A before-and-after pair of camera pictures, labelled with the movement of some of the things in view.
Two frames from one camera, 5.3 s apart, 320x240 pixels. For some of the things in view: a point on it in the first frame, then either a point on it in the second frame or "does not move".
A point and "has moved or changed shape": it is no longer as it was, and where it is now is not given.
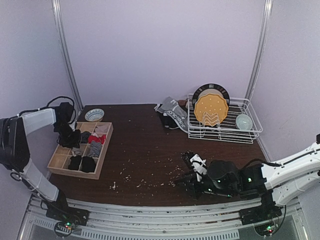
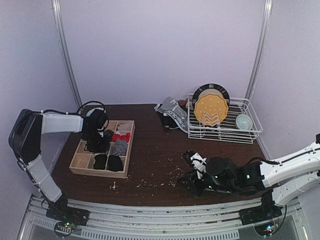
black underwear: x=75 y=162 to x=100 y=161
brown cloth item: x=182 y=102 does not move
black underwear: x=169 y=121 does not move
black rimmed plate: x=211 y=88 does not move
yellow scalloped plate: x=211 y=109 does not move
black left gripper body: x=69 y=139 to x=94 y=144
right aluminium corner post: x=264 y=37 does not move
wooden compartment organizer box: x=86 y=161 has moved or changed shape
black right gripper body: x=191 y=171 does not move
